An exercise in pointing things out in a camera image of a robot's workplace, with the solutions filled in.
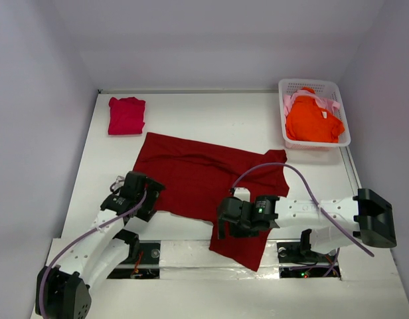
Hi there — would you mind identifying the dark red t shirt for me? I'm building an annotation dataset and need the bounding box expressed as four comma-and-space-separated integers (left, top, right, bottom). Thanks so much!
133, 132, 290, 272

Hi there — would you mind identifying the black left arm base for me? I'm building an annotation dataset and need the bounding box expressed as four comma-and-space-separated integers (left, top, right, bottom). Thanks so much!
107, 241, 161, 280

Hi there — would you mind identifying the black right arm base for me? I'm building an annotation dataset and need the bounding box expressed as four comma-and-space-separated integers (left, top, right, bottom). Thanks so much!
277, 239, 341, 279

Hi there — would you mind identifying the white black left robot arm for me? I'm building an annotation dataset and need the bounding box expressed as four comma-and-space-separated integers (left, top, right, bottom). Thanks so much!
35, 171, 165, 318

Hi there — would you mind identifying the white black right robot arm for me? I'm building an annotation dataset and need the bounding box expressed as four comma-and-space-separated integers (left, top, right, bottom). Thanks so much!
217, 189, 397, 261

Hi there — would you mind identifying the folded bright red t shirt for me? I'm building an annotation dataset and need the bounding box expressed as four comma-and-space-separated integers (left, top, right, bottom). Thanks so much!
108, 97, 146, 136

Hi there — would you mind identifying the orange t shirt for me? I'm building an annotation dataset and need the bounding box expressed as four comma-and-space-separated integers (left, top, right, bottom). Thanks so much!
286, 97, 345, 143

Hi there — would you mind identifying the pink t shirt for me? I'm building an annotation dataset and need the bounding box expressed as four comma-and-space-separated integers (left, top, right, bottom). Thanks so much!
283, 87, 341, 117

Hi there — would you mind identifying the white plastic laundry basket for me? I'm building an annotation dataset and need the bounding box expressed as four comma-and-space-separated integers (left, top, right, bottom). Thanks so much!
278, 78, 351, 150

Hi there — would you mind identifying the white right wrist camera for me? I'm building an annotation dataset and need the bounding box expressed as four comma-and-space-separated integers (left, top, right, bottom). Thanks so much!
230, 187, 250, 201

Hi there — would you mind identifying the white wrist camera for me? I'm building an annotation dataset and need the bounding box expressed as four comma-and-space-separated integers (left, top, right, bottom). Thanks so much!
110, 175, 125, 193
230, 187, 250, 201

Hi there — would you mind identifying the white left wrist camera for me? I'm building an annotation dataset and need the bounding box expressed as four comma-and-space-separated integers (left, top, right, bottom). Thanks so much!
110, 175, 125, 193

